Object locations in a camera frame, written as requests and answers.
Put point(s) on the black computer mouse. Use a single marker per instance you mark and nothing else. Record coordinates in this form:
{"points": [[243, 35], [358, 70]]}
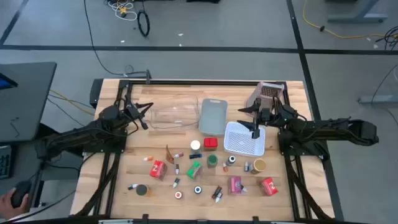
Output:
{"points": [[21, 189]]}

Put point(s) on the person's hand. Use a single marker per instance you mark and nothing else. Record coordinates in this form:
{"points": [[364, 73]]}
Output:
{"points": [[7, 205]]}

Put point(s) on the black aluminium table frame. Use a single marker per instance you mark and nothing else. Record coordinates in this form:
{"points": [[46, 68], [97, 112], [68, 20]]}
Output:
{"points": [[202, 82]]}

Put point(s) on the red paprika spice tin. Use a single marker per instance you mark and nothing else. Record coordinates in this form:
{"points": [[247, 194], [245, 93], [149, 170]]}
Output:
{"points": [[211, 143]]}

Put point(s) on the orange white dropper bottle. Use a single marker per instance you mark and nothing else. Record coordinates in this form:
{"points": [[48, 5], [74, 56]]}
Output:
{"points": [[224, 167]]}

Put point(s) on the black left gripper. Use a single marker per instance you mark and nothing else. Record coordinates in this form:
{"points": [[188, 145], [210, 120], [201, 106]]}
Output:
{"points": [[133, 111]]}

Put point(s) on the computer screen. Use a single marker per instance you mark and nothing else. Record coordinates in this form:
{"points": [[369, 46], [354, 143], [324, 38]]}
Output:
{"points": [[6, 83]]}

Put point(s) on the teal black marker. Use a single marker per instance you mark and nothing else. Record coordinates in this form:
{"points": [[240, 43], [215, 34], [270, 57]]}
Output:
{"points": [[195, 156]]}

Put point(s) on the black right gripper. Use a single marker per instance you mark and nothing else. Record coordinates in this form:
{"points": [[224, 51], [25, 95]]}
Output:
{"points": [[265, 116]]}

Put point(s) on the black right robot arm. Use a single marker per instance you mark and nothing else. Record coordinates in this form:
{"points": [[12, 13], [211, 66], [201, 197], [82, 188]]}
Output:
{"points": [[326, 127]]}

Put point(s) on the small pink raisin cereal box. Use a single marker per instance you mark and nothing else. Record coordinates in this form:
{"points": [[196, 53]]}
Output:
{"points": [[234, 185]]}

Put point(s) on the grey desk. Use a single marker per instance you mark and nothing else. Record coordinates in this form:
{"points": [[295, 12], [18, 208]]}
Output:
{"points": [[26, 161]]}

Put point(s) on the grey dropper bottle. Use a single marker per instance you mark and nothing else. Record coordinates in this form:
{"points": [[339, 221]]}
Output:
{"points": [[246, 166]]}

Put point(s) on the clear plastic bin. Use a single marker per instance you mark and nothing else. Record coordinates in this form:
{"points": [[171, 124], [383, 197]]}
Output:
{"points": [[174, 109]]}

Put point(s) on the small red cereal box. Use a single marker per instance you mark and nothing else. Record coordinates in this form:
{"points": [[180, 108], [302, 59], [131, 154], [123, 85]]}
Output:
{"points": [[269, 186], [158, 169]]}

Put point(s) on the blue cap colouring bottle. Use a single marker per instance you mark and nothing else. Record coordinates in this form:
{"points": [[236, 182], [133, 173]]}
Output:
{"points": [[198, 189]]}

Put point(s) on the white lid spice jar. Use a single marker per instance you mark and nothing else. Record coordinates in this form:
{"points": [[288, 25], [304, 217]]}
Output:
{"points": [[195, 145]]}

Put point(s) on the tan lid spice jar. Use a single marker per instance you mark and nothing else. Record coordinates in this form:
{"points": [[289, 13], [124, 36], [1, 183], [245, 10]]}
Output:
{"points": [[258, 165]]}

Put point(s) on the grey plastic bin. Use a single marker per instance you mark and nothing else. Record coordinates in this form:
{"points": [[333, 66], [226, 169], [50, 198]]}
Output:
{"points": [[213, 118]]}

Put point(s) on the black cap colouring bottle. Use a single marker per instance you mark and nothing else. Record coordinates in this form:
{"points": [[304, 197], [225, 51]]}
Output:
{"points": [[231, 160]]}

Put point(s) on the green lid spice jar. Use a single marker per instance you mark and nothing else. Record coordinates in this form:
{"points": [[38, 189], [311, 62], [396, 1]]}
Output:
{"points": [[212, 160]]}

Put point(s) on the black desk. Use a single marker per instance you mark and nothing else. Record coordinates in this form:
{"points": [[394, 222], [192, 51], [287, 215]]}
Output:
{"points": [[28, 99]]}

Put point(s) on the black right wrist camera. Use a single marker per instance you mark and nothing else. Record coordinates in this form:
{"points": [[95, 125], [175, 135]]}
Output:
{"points": [[256, 134]]}

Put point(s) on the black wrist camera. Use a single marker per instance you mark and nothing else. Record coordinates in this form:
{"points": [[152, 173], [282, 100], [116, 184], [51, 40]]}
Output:
{"points": [[144, 125], [256, 134]]}

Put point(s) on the small green cereal box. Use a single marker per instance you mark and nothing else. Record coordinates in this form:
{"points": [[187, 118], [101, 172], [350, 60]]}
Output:
{"points": [[194, 169]]}

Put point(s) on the white perforated plastic basket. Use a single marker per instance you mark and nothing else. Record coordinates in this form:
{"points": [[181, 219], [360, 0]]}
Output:
{"points": [[239, 143]]}

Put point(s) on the red cap colouring bottle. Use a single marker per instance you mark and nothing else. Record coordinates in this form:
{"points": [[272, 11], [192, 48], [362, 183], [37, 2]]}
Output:
{"points": [[178, 195]]}

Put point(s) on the brown orange spice packet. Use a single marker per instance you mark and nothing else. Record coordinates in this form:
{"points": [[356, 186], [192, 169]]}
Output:
{"points": [[169, 155]]}

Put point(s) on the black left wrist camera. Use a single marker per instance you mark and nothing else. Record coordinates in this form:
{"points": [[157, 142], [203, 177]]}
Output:
{"points": [[144, 125]]}

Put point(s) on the grey table leg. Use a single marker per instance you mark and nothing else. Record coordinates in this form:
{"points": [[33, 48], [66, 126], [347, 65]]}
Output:
{"points": [[357, 18]]}

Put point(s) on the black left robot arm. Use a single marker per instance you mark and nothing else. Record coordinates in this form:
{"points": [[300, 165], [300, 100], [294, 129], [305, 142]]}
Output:
{"points": [[77, 133]]}

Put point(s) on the white black dropper bottle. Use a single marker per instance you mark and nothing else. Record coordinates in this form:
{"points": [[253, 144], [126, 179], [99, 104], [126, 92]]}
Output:
{"points": [[176, 182], [132, 186], [177, 169]]}

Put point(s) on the grey floor bar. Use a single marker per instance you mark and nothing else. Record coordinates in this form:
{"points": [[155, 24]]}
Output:
{"points": [[379, 99]]}

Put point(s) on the black keyboard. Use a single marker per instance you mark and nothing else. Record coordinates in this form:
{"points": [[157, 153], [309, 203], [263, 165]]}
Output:
{"points": [[4, 161]]}

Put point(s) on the black hex key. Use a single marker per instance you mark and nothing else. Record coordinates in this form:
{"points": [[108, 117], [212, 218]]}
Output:
{"points": [[14, 127]]}

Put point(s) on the black lid orange spice jar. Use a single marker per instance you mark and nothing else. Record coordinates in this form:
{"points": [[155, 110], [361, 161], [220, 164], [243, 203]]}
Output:
{"points": [[142, 189]]}

